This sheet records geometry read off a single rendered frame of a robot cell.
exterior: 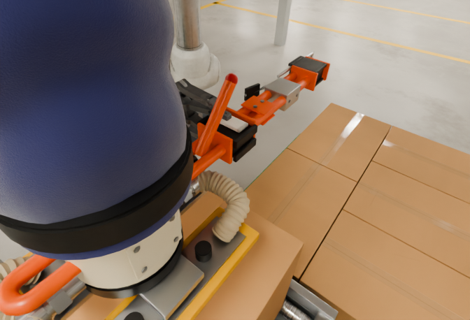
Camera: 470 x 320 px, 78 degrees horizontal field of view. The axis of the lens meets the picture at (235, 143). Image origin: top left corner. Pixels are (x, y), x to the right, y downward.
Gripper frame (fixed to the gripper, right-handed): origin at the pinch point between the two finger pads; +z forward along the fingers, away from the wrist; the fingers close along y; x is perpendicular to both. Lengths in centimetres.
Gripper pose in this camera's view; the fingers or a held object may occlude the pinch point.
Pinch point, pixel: (230, 130)
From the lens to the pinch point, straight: 58.7
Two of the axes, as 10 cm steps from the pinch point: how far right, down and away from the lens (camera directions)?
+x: -6.1, 5.0, -6.1
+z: 7.9, 4.1, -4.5
